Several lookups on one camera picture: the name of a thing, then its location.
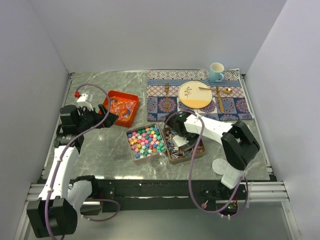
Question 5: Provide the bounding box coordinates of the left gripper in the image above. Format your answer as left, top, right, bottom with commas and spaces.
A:
76, 104, 118, 133

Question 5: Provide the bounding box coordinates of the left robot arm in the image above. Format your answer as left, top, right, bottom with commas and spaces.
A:
26, 104, 118, 240

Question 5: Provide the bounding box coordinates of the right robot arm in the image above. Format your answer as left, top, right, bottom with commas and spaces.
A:
103, 110, 260, 200

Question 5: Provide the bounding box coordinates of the tin of star candies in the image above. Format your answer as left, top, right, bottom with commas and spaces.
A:
126, 123, 166, 164

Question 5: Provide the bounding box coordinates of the orange plastic tray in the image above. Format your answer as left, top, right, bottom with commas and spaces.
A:
108, 90, 140, 128

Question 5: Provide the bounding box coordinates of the cream and orange plate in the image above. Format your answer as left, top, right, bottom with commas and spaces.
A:
178, 81, 213, 109

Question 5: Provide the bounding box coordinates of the patterned cloth placemat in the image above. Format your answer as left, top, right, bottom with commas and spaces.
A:
146, 68, 254, 122

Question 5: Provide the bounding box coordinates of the gold fork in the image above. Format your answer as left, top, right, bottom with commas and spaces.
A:
164, 82, 170, 113

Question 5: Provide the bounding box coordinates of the gold spoon on plate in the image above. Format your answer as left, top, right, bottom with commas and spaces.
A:
198, 86, 211, 90

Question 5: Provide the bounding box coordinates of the clear plastic cup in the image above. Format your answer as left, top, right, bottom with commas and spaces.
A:
149, 152, 167, 171

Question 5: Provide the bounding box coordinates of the gold knife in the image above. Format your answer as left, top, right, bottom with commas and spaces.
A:
216, 86, 225, 114

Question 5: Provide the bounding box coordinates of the gold spoon on mat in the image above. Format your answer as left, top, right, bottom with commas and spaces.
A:
211, 88, 233, 95

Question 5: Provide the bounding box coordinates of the light blue mug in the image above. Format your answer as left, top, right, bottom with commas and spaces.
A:
208, 62, 225, 83

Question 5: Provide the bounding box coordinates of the clear round lid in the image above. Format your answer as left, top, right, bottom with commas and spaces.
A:
211, 158, 229, 175

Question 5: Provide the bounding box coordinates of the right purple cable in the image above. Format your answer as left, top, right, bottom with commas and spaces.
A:
174, 109, 251, 219

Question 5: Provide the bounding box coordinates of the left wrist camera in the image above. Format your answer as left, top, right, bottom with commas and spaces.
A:
76, 92, 93, 104

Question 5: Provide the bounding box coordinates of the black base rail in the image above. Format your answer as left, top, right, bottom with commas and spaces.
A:
37, 174, 278, 221

